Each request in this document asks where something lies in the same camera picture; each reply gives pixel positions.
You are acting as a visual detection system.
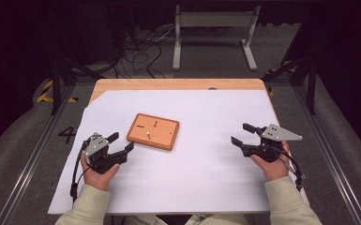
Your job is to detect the person's legs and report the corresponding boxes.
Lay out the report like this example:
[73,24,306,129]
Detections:
[123,213,255,225]

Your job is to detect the wooden picture frame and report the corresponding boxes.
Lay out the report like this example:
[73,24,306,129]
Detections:
[126,112,181,152]

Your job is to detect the aluminium floor rail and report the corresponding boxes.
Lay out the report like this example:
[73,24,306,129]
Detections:
[0,84,77,225]
[293,84,361,225]

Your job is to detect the person's left hand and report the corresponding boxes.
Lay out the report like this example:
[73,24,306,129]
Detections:
[80,154,122,192]

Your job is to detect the white paper sheet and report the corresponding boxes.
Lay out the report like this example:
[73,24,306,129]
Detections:
[47,89,311,217]

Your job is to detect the yellow and black floor tape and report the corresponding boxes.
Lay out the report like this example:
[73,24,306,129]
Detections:
[36,79,79,104]

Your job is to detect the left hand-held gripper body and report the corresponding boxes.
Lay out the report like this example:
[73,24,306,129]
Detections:
[83,131,129,174]

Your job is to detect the person's right hand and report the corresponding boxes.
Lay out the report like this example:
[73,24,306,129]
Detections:
[249,141,293,183]

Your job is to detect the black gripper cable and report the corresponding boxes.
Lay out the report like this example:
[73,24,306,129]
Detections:
[276,145,308,192]
[69,141,91,203]

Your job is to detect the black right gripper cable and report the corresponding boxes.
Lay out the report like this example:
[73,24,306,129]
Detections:
[276,145,308,192]

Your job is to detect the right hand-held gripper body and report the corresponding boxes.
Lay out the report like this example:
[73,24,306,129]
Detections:
[241,123,304,164]

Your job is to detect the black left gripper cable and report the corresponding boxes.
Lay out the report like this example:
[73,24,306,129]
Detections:
[69,141,91,203]

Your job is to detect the black metal stand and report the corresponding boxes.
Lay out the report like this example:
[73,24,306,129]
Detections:
[44,51,105,117]
[260,55,319,116]

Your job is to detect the bundle of black floor cables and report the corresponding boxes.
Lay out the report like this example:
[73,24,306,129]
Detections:
[113,26,176,80]

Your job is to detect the grey metal stand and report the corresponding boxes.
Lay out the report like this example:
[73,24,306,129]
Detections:
[172,5,262,71]

